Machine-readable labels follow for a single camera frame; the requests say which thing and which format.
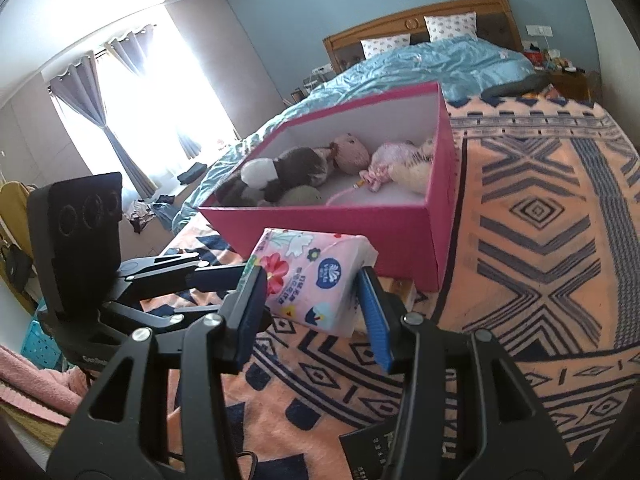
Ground green plush toy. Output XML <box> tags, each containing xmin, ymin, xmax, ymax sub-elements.
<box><xmin>277</xmin><ymin>186</ymin><xmax>323</xmax><ymax>207</ymax></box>

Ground folded dark garment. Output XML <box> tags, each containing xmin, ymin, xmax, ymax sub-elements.
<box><xmin>177</xmin><ymin>162</ymin><xmax>207</xmax><ymax>184</ymax></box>

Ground pink fabric sachet pouch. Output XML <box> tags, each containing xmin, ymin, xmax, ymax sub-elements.
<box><xmin>360</xmin><ymin>141</ymin><xmax>416</xmax><ymax>192</ymax></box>

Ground wooden nightstand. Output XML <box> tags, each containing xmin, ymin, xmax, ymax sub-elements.
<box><xmin>550</xmin><ymin>70</ymin><xmax>593</xmax><ymax>103</ymax></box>

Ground black bag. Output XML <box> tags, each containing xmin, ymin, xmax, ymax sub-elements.
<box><xmin>0</xmin><ymin>245</ymin><xmax>33</xmax><ymax>291</ymax></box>

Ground blue plastic crate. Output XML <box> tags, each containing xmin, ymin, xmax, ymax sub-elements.
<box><xmin>20</xmin><ymin>317</ymin><xmax>63</xmax><ymax>371</ymax></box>

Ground pink cardboard box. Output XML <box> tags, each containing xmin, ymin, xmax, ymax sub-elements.
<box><xmin>197</xmin><ymin>81</ymin><xmax>463</xmax><ymax>292</ymax></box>

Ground pile of clothes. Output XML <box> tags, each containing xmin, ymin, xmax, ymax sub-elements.
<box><xmin>122</xmin><ymin>195</ymin><xmax>176</xmax><ymax>233</ymax></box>

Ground purple curtain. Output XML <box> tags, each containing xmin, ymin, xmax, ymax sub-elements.
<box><xmin>47</xmin><ymin>52</ymin><xmax>158</xmax><ymax>201</ymax></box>
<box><xmin>102</xmin><ymin>25</ymin><xmax>201</xmax><ymax>158</ymax></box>

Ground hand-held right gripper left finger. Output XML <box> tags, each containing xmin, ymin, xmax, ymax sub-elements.
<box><xmin>47</xmin><ymin>266</ymin><xmax>273</xmax><ymax>480</ymax></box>

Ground pink fleece cloth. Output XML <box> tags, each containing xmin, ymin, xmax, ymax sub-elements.
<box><xmin>0</xmin><ymin>342</ymin><xmax>96</xmax><ymax>416</ymax></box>

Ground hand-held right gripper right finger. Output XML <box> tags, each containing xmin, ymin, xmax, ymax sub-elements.
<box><xmin>356</xmin><ymin>266</ymin><xmax>573</xmax><ymax>480</ymax></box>

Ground dark grey cloth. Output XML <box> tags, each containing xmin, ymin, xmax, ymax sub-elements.
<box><xmin>482</xmin><ymin>76</ymin><xmax>548</xmax><ymax>98</ymax></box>

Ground cream bunny plush toy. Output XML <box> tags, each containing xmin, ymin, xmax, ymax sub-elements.
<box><xmin>387</xmin><ymin>137</ymin><xmax>436</xmax><ymax>196</ymax></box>

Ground floral pink tissue pack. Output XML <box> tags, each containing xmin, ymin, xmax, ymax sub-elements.
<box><xmin>248</xmin><ymin>228</ymin><xmax>377</xmax><ymax>336</ymax></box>

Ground pink crochet bear toy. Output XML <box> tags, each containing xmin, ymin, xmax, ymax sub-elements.
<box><xmin>327</xmin><ymin>132</ymin><xmax>371</xmax><ymax>173</ymax></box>

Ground blue duvet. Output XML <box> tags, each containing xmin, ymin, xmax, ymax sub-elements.
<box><xmin>172</xmin><ymin>37</ymin><xmax>536</xmax><ymax>233</ymax></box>

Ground wooden headboard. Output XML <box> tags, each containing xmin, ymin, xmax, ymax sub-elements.
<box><xmin>322</xmin><ymin>0</ymin><xmax>523</xmax><ymax>68</ymax></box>

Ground white patterned pillow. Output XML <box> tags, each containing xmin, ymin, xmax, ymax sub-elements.
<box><xmin>424</xmin><ymin>12</ymin><xmax>478</xmax><ymax>43</ymax></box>
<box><xmin>361</xmin><ymin>34</ymin><xmax>411</xmax><ymax>60</ymax></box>

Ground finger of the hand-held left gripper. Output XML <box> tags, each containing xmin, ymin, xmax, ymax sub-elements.
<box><xmin>102</xmin><ymin>295</ymin><xmax>236</xmax><ymax>343</ymax></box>
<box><xmin>117</xmin><ymin>254</ymin><xmax>253</xmax><ymax>298</ymax></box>

